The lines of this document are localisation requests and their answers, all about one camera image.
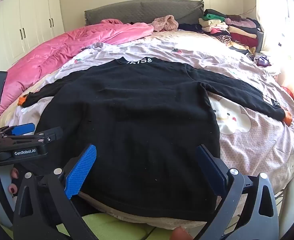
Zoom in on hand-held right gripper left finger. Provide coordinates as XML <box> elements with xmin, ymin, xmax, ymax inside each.
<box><xmin>13</xmin><ymin>144</ymin><xmax>100</xmax><ymax>240</ymax></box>

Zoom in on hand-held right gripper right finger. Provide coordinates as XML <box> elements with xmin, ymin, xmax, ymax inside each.
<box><xmin>196</xmin><ymin>144</ymin><xmax>280</xmax><ymax>240</ymax></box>

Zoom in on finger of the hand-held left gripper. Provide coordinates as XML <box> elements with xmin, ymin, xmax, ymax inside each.
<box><xmin>34</xmin><ymin>127</ymin><xmax>63</xmax><ymax>145</ymax></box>
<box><xmin>0</xmin><ymin>123</ymin><xmax>36</xmax><ymax>137</ymax></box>

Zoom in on black sweater with orange cuffs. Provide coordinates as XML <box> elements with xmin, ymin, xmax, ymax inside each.
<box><xmin>18</xmin><ymin>57</ymin><xmax>293</xmax><ymax>220</ymax></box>

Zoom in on purple crumpled clothes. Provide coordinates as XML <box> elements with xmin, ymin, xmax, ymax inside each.
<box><xmin>253</xmin><ymin>54</ymin><xmax>272</xmax><ymax>67</ymax></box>

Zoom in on stack of folded clothes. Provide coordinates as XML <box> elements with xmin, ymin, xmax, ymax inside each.
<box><xmin>199</xmin><ymin>9</ymin><xmax>264</xmax><ymax>53</ymax></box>

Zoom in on dark crumpled clothes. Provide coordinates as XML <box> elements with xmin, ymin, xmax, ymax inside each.
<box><xmin>178</xmin><ymin>23</ymin><xmax>204</xmax><ymax>32</ymax></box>

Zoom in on person's left hand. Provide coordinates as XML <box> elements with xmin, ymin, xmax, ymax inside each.
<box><xmin>0</xmin><ymin>167</ymin><xmax>20</xmax><ymax>217</ymax></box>

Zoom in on person's right hand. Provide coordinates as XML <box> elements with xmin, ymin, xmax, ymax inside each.
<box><xmin>170</xmin><ymin>226</ymin><xmax>193</xmax><ymax>240</ymax></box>

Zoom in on printed pink duvet cover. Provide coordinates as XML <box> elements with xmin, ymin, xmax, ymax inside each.
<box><xmin>0</xmin><ymin>30</ymin><xmax>294</xmax><ymax>230</ymax></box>

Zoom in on person's green clothing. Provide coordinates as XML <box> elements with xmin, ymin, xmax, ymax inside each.
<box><xmin>55</xmin><ymin>212</ymin><xmax>177</xmax><ymax>240</ymax></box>

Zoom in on pink quilt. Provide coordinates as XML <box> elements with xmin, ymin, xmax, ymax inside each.
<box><xmin>0</xmin><ymin>19</ymin><xmax>154</xmax><ymax>118</ymax></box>

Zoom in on cream wardrobe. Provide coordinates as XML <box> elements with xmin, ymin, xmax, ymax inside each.
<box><xmin>0</xmin><ymin>0</ymin><xmax>65</xmax><ymax>73</ymax></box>

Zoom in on red plastic bag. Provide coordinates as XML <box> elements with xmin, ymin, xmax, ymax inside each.
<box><xmin>282</xmin><ymin>85</ymin><xmax>294</xmax><ymax>101</ymax></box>

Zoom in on grey padded headboard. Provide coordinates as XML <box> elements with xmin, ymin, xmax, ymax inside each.
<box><xmin>84</xmin><ymin>0</ymin><xmax>205</xmax><ymax>27</ymax></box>

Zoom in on pink fuzzy garment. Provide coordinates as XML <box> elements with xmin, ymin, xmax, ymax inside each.
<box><xmin>152</xmin><ymin>15</ymin><xmax>179</xmax><ymax>32</ymax></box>

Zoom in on cream curtain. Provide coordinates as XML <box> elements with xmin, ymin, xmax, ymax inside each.
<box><xmin>253</xmin><ymin>0</ymin><xmax>287</xmax><ymax>55</ymax></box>

